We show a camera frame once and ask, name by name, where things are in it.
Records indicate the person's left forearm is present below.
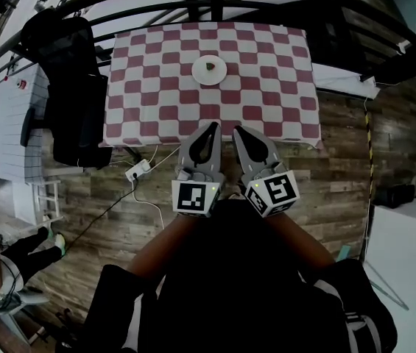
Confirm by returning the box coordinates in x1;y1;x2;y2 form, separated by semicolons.
126;213;201;281

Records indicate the person's right forearm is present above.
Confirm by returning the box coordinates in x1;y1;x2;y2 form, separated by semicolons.
264;210;336;271

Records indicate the white round plate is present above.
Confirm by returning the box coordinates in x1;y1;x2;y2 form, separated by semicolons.
191;54;228;87

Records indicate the red checkered tablecloth table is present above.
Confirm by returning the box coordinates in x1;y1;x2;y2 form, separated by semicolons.
99;22;322;150

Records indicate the yellow black striped tape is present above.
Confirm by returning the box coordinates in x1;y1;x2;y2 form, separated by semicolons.
364;110;376;198

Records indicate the person's black clothing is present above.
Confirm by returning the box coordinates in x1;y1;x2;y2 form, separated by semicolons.
54;196;398;353

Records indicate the white stool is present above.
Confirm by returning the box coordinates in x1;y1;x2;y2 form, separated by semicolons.
27;180;63;224

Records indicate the teal mop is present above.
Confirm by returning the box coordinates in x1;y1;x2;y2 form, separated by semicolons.
336;244;411;312

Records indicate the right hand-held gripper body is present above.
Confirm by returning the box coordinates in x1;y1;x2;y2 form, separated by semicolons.
240;160;300;218

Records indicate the white power strip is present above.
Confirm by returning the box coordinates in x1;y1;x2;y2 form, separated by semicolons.
124;159;152;182

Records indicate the white grid cloth table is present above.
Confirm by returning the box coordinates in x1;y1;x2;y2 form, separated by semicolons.
0;64;50;183

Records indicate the white counter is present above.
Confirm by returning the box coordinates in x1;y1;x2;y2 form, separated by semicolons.
362;196;416;353

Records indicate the white platform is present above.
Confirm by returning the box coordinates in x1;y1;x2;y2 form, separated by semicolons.
312;63;381;101

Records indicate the black office chair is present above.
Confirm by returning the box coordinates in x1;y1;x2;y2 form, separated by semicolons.
19;8;115;168

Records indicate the black cable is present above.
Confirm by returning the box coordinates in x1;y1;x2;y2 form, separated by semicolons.
66;180;138;252

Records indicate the black box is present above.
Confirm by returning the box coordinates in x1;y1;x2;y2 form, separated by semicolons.
373;183;416;209

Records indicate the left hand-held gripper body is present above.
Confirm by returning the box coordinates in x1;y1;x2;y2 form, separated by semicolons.
171;165;226;218

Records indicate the white cable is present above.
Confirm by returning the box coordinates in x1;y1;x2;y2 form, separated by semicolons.
132;180;166;231

